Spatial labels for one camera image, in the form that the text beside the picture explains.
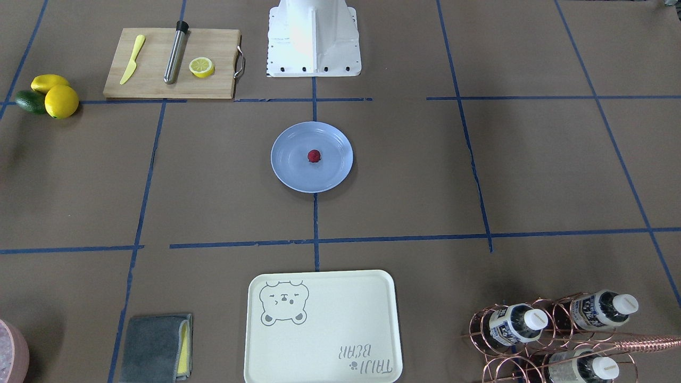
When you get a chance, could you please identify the red strawberry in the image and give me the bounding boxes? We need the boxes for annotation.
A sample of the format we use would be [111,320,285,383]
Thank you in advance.
[307,149,321,163]

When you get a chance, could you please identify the blue round plate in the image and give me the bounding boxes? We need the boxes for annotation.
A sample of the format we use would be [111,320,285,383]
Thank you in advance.
[270,121,354,194]

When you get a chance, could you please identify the cream bear tray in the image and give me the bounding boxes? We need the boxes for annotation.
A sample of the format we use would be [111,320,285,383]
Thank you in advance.
[244,270,403,382]

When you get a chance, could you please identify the lemon half slice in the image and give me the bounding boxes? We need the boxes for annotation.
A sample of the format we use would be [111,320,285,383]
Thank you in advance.
[189,56,215,78]

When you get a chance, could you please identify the wooden cutting board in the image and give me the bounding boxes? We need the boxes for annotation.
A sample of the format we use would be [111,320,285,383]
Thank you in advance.
[104,28,245,99]

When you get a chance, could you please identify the steel cylinder black cap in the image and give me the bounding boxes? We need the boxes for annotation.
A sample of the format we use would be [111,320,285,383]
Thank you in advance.
[163,20,189,85]

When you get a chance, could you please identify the bottle white cap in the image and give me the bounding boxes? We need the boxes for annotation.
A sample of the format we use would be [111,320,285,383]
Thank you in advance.
[482,303,550,349]
[548,355,620,383]
[569,289,640,331]

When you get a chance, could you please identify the grey yellow folded cloth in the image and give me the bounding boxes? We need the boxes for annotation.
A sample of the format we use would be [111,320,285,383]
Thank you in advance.
[119,313,194,382]

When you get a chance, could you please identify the yellow plastic knife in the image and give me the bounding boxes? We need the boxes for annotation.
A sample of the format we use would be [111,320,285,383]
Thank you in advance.
[119,34,146,85]

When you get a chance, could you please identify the yellow lemon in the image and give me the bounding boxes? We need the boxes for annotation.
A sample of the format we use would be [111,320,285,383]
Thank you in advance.
[45,85,80,119]
[31,73,70,95]

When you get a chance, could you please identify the bottom bottle white cap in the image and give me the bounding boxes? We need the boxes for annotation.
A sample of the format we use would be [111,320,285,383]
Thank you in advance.
[548,355,620,383]

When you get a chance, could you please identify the pink bowl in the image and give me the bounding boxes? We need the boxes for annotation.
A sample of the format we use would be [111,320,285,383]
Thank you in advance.
[1,320,30,382]

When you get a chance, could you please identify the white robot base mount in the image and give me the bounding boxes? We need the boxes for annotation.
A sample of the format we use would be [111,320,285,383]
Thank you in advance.
[266,1,362,78]

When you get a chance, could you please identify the copper wire bottle rack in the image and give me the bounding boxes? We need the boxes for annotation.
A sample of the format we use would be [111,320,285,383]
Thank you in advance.
[459,293,679,382]

